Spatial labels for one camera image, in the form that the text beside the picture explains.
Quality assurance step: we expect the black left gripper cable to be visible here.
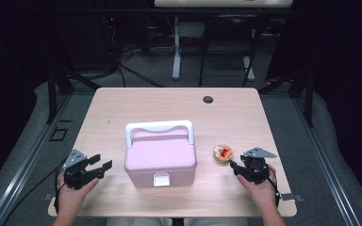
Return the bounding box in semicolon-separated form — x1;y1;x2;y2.
1;156;76;226

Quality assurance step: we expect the white desk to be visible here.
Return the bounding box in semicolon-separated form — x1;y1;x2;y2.
154;0;294;82

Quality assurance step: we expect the person's right leg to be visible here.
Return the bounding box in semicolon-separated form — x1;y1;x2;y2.
183;217;249;226

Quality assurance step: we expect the aluminium floor rail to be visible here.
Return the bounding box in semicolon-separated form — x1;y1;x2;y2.
0;93;74;226
291;97;362;226

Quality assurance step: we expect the black frame post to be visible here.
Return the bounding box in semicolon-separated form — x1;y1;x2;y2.
45;18;102;125
258;67;315;128

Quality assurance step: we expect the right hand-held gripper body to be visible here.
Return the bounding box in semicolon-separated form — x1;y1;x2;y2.
239;147;278;186

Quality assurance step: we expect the pink storage box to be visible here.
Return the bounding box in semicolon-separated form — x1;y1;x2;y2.
123;120;198;188

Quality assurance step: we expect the person's right hand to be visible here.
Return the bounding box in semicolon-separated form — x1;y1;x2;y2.
237;166;279;213

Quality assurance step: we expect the round clear snack packet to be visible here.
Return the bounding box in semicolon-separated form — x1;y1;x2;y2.
213;144;235;165

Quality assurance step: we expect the bundle of black floor cables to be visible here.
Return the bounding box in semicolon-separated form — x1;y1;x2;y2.
100;18;177;89

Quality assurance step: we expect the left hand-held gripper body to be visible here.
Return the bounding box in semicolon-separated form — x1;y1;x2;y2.
62;149;100;191

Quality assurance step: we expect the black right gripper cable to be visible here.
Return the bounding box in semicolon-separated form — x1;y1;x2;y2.
260;164;281;208

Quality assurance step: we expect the person's left hand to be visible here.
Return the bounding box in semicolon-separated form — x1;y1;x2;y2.
56;171;100;215

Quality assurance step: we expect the black metal chair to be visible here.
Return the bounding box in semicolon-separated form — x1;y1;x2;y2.
198;13;263;88

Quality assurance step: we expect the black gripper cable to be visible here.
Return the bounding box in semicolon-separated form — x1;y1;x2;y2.
260;164;281;208
1;156;76;226

